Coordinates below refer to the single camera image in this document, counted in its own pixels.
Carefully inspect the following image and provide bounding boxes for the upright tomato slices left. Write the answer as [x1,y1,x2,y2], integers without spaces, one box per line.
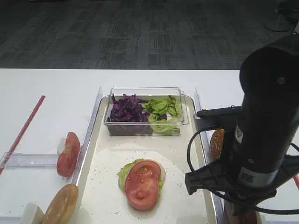
[57,132,81,177]

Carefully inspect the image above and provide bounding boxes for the white block left of bun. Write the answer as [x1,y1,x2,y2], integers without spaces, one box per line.
[20,203,44,224]

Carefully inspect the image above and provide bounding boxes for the purple cabbage leaves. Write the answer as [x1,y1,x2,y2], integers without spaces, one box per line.
[106,94,153,136]

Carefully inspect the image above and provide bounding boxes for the sliced meat stack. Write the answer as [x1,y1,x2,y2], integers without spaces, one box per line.
[224,201,257,224]

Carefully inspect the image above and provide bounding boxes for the silver metal tray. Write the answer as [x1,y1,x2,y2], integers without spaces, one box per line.
[72,97,216,224]

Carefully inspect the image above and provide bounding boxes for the clear plastic salad container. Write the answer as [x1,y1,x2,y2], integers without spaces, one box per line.
[103,87,189,136]

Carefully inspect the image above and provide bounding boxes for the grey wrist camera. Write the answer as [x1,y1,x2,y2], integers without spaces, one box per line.
[194,105,241,131]

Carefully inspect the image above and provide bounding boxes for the right red tape strip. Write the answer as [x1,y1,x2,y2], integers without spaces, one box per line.
[293,175,299,189]

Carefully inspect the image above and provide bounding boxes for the stanchion base background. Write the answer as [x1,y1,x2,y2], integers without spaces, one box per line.
[264,0,299,32]

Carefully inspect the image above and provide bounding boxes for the left red tape strip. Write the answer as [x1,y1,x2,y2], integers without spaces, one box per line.
[0,95,46,174]

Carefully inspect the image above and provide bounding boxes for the red tape strip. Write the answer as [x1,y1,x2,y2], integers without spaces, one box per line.
[293,175,299,189]
[0,95,46,174]

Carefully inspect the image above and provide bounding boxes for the toasted bun half left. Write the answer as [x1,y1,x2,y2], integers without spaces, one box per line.
[42,184,78,224]

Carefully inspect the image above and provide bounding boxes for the lettuce leaf on tray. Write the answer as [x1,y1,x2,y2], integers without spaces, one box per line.
[117,158,164,201]

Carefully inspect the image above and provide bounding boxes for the left long acrylic divider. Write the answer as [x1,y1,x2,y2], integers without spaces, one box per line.
[71,86,102,187]

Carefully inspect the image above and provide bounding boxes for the left upper acrylic holder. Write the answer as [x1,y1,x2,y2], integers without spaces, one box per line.
[0,152,58,169]

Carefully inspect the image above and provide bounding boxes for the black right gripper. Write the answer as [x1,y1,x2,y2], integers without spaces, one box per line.
[185,155,299,215]

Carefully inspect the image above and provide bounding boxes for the green lettuce in container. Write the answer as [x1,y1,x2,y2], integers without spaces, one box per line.
[141,95,183,136]

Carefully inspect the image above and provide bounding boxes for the sesame bun front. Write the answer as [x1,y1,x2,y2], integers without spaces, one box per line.
[210,129,225,161]

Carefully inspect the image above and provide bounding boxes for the tomato slice on tray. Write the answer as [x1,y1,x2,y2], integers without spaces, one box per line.
[124,160,161,210]

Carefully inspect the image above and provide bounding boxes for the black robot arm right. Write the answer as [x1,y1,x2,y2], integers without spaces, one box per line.
[185,35,299,215]

